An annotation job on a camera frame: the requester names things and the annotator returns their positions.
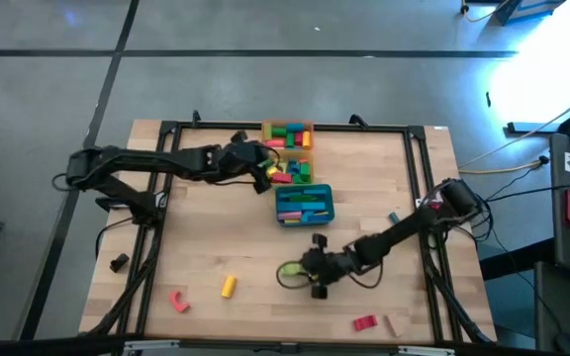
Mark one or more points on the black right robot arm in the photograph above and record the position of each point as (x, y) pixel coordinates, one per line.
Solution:
(399, 232)

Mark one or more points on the dark cabinet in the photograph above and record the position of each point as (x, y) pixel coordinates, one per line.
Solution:
(562, 306)

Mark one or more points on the silver aluminium bar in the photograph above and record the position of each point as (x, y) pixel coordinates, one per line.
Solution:
(426, 350)
(151, 344)

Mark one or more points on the black rail bracket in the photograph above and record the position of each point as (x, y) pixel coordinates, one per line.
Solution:
(196, 117)
(357, 119)

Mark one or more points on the green rectangular block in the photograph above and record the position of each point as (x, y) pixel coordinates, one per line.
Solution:
(305, 170)
(302, 198)

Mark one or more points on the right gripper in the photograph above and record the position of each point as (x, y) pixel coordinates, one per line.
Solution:
(327, 267)

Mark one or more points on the tall dark green cylinder block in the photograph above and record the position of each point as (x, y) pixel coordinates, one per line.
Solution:
(290, 140)

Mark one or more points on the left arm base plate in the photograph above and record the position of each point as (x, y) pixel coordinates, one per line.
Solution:
(117, 203)

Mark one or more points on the black stand bar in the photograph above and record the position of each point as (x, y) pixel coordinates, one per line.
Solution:
(532, 128)

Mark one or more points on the yellow arch block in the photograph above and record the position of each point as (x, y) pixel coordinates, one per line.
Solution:
(271, 171)

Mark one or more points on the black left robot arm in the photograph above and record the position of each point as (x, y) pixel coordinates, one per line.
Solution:
(141, 160)

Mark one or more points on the yellow plastic bin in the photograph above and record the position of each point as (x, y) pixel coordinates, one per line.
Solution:
(312, 160)

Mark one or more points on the red flat block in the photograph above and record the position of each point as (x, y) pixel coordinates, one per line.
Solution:
(365, 322)

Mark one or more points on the teal cylinder block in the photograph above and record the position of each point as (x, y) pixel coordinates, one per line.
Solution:
(394, 218)

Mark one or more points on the blue plastic bin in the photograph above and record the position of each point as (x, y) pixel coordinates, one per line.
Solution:
(332, 207)

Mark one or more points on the black aluminium frame rail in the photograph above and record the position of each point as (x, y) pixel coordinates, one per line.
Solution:
(408, 173)
(160, 198)
(422, 163)
(216, 125)
(172, 198)

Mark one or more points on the blue box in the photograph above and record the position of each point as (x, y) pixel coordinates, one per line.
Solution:
(527, 7)

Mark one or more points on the pink rectangular block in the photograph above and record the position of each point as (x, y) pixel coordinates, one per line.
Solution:
(290, 215)

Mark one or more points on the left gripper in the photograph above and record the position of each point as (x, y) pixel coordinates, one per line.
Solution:
(240, 160)

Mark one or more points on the plain wood block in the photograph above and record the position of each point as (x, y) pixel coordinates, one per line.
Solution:
(396, 325)

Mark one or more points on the yellow cylinder block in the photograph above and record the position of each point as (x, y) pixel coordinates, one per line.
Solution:
(307, 139)
(229, 286)

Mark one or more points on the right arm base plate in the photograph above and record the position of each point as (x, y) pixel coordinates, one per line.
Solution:
(419, 202)

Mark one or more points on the blue cylinder block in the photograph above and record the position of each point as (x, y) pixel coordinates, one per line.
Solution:
(295, 127)

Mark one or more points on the light green cylinder block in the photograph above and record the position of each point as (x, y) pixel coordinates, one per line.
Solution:
(267, 131)

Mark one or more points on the small black clamp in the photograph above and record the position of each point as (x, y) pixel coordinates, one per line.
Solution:
(119, 262)

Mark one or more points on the black frame bar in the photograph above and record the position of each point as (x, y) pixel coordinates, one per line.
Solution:
(42, 346)

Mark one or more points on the pink arch block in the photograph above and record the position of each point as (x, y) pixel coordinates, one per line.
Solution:
(178, 301)

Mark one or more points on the small blue block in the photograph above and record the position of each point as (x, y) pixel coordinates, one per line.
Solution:
(292, 166)

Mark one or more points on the yellow rectangular block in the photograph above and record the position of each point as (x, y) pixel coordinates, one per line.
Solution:
(320, 213)
(292, 221)

